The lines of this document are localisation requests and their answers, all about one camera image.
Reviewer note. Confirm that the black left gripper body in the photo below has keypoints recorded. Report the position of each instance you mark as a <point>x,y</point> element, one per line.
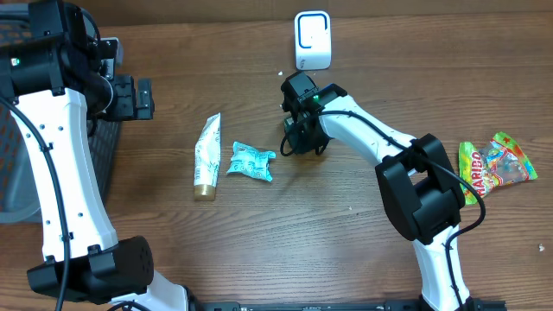
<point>118,100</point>

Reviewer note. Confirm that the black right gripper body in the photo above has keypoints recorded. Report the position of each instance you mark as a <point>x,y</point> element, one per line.
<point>307,137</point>

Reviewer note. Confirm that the green axe brand box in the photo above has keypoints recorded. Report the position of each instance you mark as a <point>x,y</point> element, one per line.
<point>288,124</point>

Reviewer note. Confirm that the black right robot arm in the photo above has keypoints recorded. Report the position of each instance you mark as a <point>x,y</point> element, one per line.
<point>421,194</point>

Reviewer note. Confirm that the white tube with gold cap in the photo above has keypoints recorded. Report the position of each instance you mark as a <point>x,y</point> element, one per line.
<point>207,155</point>

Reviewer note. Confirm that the teal packet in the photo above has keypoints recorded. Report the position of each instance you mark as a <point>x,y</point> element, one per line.
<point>251,162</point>

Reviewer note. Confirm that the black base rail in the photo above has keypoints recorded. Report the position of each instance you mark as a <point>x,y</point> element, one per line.
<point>393,305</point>

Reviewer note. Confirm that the green haribo candy bag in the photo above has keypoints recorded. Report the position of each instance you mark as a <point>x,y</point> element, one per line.
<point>500,163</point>

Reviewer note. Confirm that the grey plastic shopping basket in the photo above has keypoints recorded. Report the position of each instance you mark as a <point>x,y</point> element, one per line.
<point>19,198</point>

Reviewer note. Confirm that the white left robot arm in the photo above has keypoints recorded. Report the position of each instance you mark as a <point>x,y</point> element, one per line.
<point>53,82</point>

